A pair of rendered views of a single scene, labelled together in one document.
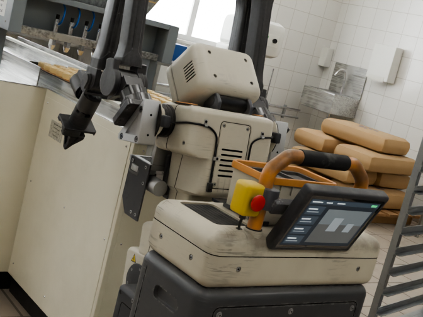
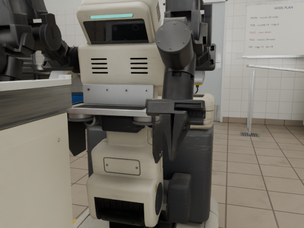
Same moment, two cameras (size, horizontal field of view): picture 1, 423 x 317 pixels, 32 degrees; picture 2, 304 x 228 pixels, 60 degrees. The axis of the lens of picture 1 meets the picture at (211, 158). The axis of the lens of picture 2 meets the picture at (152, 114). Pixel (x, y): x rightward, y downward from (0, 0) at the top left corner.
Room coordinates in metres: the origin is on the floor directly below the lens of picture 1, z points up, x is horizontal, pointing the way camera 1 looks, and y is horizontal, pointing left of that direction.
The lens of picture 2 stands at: (2.38, 0.75, 0.92)
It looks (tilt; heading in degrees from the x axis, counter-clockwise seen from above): 9 degrees down; 233
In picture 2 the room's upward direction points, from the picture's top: straight up
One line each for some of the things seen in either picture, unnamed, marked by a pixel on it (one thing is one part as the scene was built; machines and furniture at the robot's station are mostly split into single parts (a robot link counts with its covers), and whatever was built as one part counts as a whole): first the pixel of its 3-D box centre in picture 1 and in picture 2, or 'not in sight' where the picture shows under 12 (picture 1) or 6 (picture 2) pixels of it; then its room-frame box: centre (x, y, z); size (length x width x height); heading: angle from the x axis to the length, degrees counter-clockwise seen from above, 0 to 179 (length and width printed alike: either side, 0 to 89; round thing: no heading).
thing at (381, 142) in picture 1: (364, 136); not in sight; (6.35, -1.25, 0.64); 0.72 x 0.42 x 0.15; 43
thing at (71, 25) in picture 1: (72, 30); not in sight; (2.82, 0.64, 1.07); 0.06 x 0.03 x 0.18; 39
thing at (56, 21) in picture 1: (57, 26); not in sight; (2.78, 0.69, 1.07); 0.06 x 0.03 x 0.18; 39
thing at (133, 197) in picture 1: (177, 182); (116, 121); (2.01, 0.08, 0.77); 0.28 x 0.16 x 0.22; 129
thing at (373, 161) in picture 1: (376, 160); not in sight; (6.15, -1.36, 0.49); 0.72 x 0.42 x 0.15; 132
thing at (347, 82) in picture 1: (338, 92); not in sight; (7.28, -1.06, 0.91); 1.00 x 0.36 x 1.11; 37
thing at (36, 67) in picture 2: not in sight; (40, 68); (1.01, -4.64, 0.95); 0.39 x 0.39 x 0.14
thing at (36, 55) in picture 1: (89, 77); not in sight; (3.15, 0.60, 0.87); 2.01 x 0.03 x 0.07; 39
